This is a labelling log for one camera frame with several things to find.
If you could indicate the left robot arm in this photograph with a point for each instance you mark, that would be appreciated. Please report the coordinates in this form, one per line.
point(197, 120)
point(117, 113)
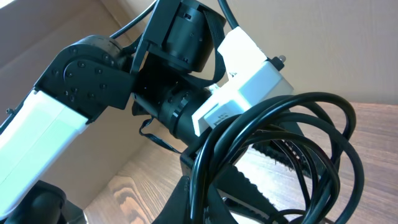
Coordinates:
point(192, 69)

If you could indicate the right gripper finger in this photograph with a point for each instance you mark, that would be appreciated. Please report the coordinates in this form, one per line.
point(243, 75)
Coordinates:
point(178, 208)

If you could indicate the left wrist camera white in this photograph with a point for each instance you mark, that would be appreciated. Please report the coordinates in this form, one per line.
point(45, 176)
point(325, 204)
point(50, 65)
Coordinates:
point(252, 78)

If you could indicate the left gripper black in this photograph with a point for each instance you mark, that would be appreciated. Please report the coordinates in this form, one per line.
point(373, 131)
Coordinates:
point(211, 155)

